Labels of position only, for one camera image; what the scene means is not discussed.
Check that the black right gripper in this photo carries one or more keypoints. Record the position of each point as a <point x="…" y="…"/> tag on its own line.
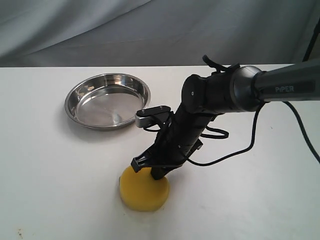
<point x="174" y="141"/>

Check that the round yellow sponge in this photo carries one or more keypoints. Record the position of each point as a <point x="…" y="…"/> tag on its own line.
<point x="140" y="192"/>

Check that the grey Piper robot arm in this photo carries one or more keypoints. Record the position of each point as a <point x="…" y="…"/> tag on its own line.
<point x="232" y="89"/>

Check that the round stainless steel dish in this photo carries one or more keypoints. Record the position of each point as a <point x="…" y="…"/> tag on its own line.
<point x="107" y="102"/>

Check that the grey backdrop cloth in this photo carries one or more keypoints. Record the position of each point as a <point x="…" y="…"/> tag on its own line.
<point x="109" y="33"/>

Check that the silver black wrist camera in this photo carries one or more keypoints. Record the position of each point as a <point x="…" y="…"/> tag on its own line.
<point x="148" y="117"/>

